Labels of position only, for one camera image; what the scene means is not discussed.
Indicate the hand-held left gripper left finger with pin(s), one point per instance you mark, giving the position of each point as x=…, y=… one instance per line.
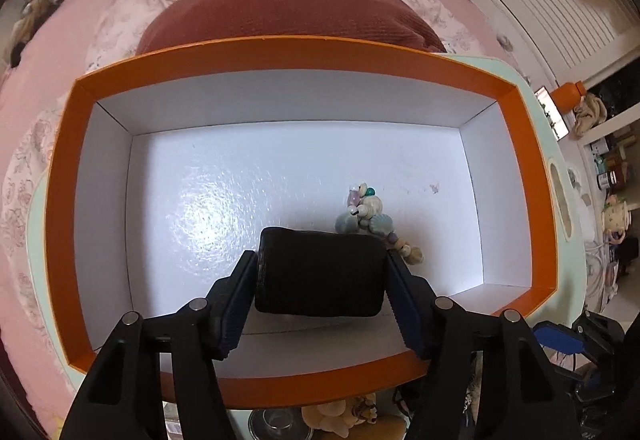
x=235, y=307

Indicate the phone with lit screen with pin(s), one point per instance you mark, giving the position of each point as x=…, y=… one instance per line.
x=551, y=113

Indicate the red pillow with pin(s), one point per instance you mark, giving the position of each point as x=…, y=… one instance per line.
x=300, y=4

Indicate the beige cloth bundle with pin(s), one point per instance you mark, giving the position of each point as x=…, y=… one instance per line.
x=590, y=113

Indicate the black case red emblem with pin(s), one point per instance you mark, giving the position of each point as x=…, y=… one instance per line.
x=320, y=270

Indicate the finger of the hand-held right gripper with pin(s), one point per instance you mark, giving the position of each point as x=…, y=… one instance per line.
x=560, y=342

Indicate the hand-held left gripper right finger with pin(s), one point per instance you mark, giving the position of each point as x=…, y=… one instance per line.
x=407, y=312

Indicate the orange cardboard box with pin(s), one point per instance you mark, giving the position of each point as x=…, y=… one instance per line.
x=200, y=200

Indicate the silver metal cup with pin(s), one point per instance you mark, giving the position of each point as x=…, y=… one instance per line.
x=280, y=422

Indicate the cream duck-shaped case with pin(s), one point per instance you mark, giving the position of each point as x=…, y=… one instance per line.
x=340, y=416

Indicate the pink bed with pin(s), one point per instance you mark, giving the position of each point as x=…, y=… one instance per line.
x=50, y=49

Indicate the mint printed lap table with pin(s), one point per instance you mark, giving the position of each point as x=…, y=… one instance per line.
x=570, y=260

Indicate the orange bottle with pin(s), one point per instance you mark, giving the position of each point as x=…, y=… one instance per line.
x=567, y=94

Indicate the cluttered shelf unit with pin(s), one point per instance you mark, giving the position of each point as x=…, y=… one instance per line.
x=612, y=174

